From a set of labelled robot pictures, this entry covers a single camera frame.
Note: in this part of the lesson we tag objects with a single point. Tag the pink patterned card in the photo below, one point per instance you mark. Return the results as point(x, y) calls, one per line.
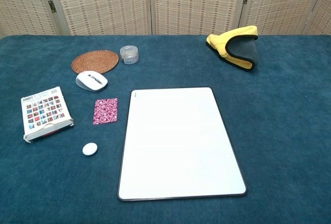
point(105, 111)

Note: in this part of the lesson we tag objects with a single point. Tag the white board with black rim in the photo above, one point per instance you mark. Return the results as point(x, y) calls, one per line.
point(181, 151)

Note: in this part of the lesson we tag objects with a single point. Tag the white box with pictures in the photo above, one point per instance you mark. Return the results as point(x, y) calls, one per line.
point(44, 112)

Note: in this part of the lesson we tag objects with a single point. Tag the clear round plastic container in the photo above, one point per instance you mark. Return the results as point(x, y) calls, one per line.
point(129, 55)

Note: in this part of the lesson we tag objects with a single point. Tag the white computer mouse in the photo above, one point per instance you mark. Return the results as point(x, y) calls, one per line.
point(90, 81)

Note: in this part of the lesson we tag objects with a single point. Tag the yellow grey microfibre cloth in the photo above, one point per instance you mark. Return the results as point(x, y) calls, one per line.
point(222, 45)

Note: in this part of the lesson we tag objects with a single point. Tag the round woven rattan coaster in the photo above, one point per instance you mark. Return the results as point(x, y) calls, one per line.
point(94, 61)

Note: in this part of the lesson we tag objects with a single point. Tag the blue table cloth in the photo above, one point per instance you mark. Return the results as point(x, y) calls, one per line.
point(271, 131)

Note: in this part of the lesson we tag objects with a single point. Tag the woven bamboo folding screen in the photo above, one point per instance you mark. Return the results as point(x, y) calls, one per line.
point(103, 4)

